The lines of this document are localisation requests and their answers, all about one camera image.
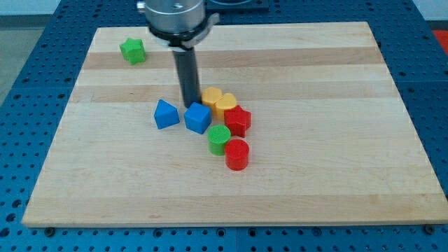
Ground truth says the blue triangle block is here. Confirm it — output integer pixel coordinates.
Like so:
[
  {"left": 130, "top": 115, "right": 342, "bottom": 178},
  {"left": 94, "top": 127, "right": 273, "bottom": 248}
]
[{"left": 154, "top": 99, "right": 180, "bottom": 130}]

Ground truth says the green cylinder block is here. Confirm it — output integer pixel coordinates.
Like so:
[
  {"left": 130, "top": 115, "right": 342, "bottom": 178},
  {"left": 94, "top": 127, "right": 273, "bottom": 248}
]
[{"left": 207, "top": 125, "right": 231, "bottom": 156}]

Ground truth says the red star block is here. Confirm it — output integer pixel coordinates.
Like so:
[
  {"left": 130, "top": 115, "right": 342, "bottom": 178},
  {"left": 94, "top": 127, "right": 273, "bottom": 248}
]
[{"left": 224, "top": 105, "right": 252, "bottom": 138}]

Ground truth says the yellow heart block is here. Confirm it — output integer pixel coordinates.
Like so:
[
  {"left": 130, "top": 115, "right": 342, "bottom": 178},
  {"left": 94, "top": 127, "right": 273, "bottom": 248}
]
[{"left": 214, "top": 93, "right": 237, "bottom": 120}]

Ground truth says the blue cube block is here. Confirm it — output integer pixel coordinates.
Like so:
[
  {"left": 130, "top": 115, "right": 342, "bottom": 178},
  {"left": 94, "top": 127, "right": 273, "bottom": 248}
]
[{"left": 184, "top": 102, "right": 211, "bottom": 134}]

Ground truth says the red cylinder block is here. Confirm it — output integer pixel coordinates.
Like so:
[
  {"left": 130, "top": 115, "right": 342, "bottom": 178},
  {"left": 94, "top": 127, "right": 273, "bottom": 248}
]
[{"left": 225, "top": 139, "right": 250, "bottom": 171}]

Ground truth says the yellow hexagon block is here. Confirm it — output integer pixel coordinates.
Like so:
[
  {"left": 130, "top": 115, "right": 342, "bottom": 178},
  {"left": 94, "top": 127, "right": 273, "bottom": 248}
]
[{"left": 201, "top": 87, "right": 223, "bottom": 116}]

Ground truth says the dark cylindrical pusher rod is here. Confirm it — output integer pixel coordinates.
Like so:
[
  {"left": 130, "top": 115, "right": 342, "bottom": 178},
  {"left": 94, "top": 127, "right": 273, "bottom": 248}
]
[{"left": 172, "top": 49, "right": 201, "bottom": 108}]

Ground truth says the wooden board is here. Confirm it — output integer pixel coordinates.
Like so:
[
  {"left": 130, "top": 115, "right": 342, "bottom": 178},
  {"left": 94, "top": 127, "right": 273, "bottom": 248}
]
[{"left": 22, "top": 22, "right": 447, "bottom": 228}]

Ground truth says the green star block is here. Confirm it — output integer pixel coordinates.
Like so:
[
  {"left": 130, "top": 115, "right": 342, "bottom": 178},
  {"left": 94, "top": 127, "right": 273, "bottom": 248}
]
[{"left": 120, "top": 38, "right": 146, "bottom": 65}]

